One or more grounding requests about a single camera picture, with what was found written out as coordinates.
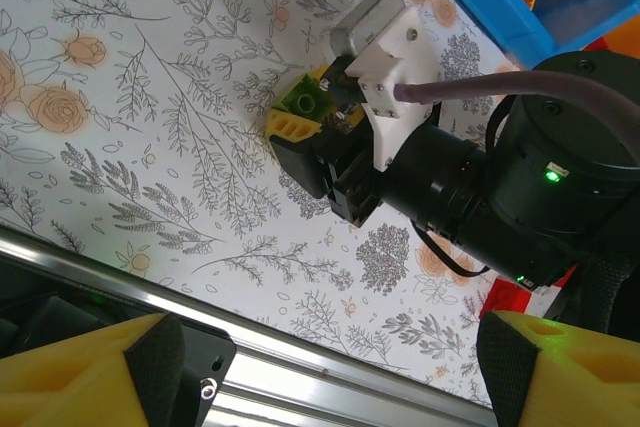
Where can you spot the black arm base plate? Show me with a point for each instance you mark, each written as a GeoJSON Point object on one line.
{"type": "Point", "coordinates": [215, 347]}

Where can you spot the red slope lego brick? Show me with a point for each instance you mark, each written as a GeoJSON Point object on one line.
{"type": "Point", "coordinates": [505, 297]}

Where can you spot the small green lego brick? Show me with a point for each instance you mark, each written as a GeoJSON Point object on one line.
{"type": "Point", "coordinates": [305, 102]}

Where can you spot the floral patterned table cover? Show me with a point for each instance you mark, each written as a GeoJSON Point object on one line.
{"type": "Point", "coordinates": [150, 147]}

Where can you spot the aluminium front rail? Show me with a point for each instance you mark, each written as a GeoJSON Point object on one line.
{"type": "Point", "coordinates": [300, 382]}

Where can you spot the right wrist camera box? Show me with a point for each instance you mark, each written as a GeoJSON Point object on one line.
{"type": "Point", "coordinates": [395, 47]}

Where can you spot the blue plastic bin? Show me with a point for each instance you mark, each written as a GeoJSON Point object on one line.
{"type": "Point", "coordinates": [480, 2]}

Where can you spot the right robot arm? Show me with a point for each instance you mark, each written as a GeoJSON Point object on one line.
{"type": "Point", "coordinates": [565, 137]}

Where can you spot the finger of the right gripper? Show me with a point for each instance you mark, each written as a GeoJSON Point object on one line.
{"type": "Point", "coordinates": [300, 162]}
{"type": "Point", "coordinates": [347, 89]}

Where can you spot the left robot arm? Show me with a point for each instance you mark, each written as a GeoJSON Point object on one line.
{"type": "Point", "coordinates": [60, 317]}

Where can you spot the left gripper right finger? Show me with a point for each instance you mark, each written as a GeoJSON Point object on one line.
{"type": "Point", "coordinates": [575, 382]}

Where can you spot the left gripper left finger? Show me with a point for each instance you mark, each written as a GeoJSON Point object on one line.
{"type": "Point", "coordinates": [60, 392]}

